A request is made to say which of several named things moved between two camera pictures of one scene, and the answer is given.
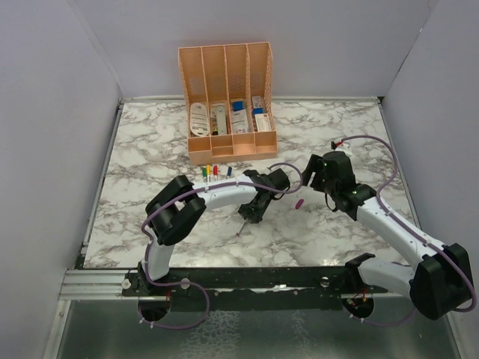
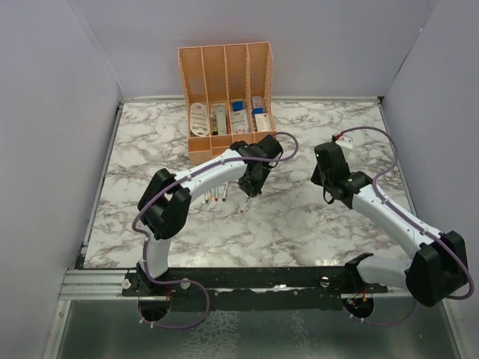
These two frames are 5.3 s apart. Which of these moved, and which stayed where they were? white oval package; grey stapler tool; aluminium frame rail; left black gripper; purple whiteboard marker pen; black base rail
Moved: left black gripper; purple whiteboard marker pen
Stayed: aluminium frame rail; white oval package; black base rail; grey stapler tool
